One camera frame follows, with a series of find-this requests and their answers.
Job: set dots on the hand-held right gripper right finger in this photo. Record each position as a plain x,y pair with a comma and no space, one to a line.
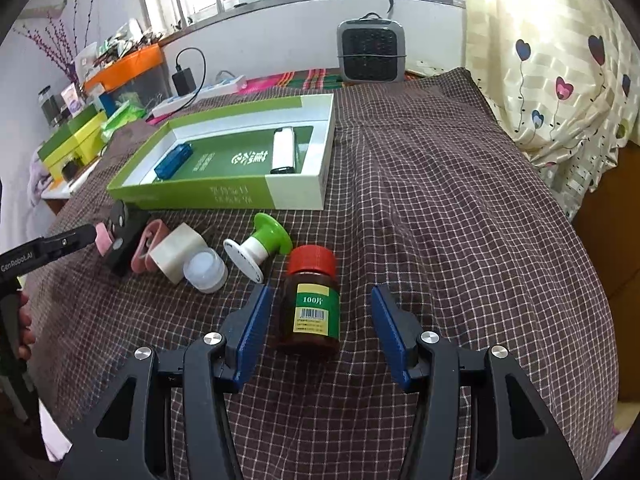
389,335

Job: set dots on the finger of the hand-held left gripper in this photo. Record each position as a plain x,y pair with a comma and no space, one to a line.
70,242

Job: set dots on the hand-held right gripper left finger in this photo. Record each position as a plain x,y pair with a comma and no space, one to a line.
255,332

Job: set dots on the small pink block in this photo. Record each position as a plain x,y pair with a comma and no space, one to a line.
103,239

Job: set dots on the brown medicine bottle red cap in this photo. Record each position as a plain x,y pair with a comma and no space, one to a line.
310,310

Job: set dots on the small translucent white jar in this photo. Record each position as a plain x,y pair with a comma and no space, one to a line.
205,272

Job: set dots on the green and white shallow box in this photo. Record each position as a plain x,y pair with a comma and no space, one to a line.
240,195

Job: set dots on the person's left hand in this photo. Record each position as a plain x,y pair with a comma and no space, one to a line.
26,332

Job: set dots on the pink oval case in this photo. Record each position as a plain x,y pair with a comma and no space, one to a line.
142,255

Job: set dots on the green and white suction stamp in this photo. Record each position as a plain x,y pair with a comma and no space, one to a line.
257,247

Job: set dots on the dark green box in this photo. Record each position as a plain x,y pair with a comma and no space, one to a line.
57,142

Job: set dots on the translucent tape roll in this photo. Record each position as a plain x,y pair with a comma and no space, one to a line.
175,252

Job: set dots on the yellow-green box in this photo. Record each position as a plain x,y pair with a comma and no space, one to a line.
87,137

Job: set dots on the blue rectangular case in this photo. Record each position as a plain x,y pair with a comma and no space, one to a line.
172,162

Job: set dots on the green tissue packet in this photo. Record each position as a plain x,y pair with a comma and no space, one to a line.
120,120

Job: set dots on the glass jar with dark lid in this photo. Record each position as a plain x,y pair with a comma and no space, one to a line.
50,107

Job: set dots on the brown checkered blanket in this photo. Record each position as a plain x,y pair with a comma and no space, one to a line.
450,210

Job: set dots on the purple label carton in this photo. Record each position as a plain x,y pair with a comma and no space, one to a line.
72,100

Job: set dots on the white rectangular device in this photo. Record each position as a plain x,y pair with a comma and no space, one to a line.
283,150

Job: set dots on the orange lidded storage bin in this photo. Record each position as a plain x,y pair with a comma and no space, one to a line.
130,67

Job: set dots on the dried purple flower branches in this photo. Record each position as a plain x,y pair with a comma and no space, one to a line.
65,45

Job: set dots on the black charger adapter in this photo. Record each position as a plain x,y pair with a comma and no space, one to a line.
184,80

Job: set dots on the clutter pile on bin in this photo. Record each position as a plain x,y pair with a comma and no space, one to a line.
125,40

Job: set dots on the white power strip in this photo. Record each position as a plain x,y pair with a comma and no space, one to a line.
220,86

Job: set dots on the wooden cabinet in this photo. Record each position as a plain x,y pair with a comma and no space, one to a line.
610,260

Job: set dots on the colourful plaid cloth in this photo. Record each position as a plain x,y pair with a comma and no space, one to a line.
290,79

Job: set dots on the grey space heater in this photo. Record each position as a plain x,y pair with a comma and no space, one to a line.
371,50

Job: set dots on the heart print curtain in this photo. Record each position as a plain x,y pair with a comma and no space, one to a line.
550,60

